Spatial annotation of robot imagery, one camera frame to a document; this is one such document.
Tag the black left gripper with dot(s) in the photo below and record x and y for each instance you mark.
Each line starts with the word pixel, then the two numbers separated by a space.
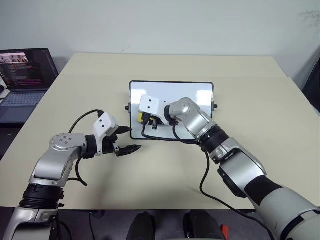
pixel 108 145

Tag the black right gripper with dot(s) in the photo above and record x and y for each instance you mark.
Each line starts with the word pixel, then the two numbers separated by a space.
pixel 157 120

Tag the yellow whiteboard eraser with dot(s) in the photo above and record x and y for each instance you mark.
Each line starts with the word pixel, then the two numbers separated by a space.
pixel 143 116

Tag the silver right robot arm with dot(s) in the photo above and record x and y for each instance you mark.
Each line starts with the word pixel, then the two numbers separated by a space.
pixel 240 165

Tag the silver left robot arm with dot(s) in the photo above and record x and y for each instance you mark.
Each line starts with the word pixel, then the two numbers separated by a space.
pixel 53 162

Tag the black-framed small whiteboard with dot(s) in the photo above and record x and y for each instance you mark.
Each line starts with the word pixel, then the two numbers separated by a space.
pixel 197 87

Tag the dark rounded shape red tag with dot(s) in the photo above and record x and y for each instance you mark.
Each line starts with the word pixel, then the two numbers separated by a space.
pixel 202 225

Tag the open dark laptop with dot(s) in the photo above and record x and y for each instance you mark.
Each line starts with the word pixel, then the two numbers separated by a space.
pixel 23 75

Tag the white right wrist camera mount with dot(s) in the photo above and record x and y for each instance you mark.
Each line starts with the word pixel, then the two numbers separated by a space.
pixel 150 105

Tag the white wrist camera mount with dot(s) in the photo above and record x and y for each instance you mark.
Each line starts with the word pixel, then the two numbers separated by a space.
pixel 150 105
pixel 104 126

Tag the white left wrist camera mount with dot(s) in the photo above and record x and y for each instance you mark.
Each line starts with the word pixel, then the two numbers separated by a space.
pixel 104 126

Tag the black object at wall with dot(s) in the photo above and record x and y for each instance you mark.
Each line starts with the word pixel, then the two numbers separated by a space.
pixel 312 80

